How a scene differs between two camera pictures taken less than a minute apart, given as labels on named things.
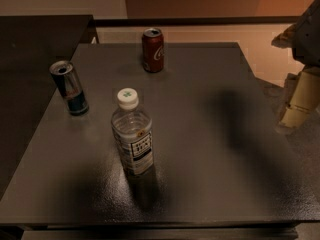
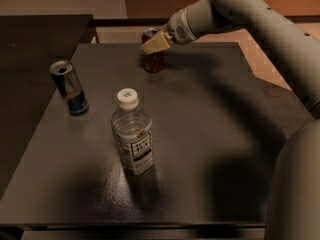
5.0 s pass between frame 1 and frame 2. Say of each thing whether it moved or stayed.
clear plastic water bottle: stayed
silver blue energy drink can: stayed
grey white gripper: moved
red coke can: stayed
